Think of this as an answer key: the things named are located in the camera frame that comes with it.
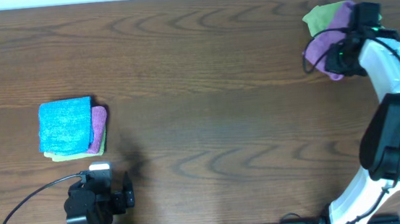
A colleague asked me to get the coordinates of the purple microfiber cloth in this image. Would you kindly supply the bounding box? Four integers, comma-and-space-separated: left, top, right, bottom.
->
298, 0, 363, 84

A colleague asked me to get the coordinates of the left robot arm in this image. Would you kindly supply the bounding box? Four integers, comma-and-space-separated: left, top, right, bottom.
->
64, 170, 135, 224

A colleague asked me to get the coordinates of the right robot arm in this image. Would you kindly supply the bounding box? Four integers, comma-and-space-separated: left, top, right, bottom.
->
318, 26, 400, 224

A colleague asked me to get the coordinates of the green microfiber cloth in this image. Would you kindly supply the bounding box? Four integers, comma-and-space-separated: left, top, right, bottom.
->
302, 0, 384, 37

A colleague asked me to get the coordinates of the folded purple cloth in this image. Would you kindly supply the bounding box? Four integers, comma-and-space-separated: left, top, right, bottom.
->
86, 105, 108, 155

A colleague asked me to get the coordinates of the folded yellow-green cloth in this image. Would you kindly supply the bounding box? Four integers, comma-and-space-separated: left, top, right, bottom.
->
43, 130, 107, 163

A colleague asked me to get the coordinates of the folded blue cloth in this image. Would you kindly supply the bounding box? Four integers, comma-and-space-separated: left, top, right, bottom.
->
38, 96, 93, 156

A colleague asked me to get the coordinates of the left black cable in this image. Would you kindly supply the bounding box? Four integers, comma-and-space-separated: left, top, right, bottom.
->
0, 172, 95, 224

